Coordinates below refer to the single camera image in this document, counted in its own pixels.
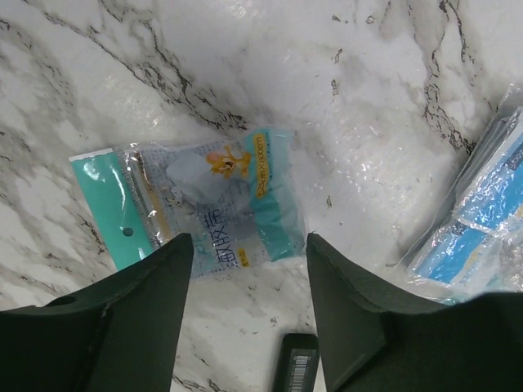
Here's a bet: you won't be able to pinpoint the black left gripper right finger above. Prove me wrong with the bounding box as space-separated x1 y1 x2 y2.
306 234 522 391

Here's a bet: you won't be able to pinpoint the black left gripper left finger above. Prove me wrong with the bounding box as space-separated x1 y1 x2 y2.
1 234 194 391

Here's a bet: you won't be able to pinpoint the small teal bandage packet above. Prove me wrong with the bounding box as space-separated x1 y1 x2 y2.
70 128 306 278

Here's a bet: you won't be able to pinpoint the black orange highlighter marker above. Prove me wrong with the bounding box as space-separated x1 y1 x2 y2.
271 333 320 392

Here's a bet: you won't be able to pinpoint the blue alcohol pad sachets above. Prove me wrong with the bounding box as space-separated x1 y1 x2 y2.
400 84 522 304

